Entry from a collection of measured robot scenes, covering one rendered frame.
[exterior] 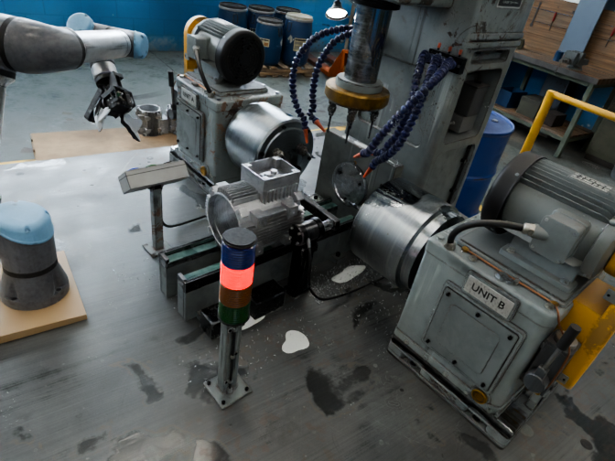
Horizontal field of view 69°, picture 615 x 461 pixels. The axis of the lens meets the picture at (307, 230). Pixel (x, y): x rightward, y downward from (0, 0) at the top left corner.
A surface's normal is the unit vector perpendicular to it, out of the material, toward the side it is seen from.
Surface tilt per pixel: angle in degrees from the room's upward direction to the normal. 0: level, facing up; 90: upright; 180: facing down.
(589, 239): 80
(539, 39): 90
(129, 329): 0
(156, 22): 90
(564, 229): 90
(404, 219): 43
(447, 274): 90
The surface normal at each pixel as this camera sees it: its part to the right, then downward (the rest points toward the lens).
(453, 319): -0.75, 0.27
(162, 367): 0.15, -0.82
